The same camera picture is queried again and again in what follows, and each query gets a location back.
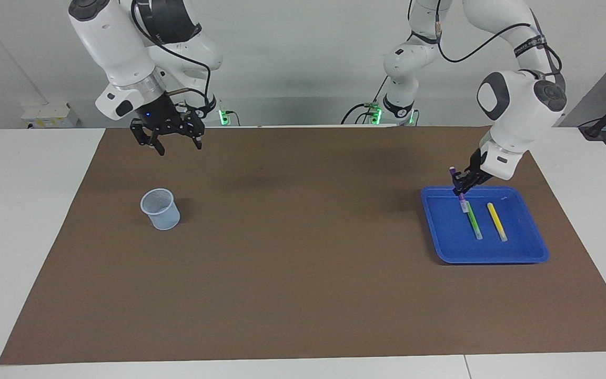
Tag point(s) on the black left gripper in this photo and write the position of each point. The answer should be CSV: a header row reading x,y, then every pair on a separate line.
x,y
477,163

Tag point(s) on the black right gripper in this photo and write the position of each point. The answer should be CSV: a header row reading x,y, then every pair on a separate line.
x,y
161,116

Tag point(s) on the purple pen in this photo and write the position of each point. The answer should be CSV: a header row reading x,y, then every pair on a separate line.
x,y
464,204

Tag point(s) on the green pen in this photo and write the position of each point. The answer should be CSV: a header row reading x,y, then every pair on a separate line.
x,y
474,223

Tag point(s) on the yellow pen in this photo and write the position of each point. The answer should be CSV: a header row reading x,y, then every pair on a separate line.
x,y
496,221

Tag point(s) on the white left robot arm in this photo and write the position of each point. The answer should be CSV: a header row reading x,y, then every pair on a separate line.
x,y
518,110

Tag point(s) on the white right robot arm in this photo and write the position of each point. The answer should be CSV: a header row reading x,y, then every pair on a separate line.
x,y
108,37

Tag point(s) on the blue plastic tray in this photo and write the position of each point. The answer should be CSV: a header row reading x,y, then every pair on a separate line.
x,y
450,242

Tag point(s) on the clear plastic cup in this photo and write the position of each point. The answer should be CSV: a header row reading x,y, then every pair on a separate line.
x,y
169,221

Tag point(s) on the brown table mat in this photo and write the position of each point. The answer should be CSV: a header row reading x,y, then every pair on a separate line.
x,y
303,289

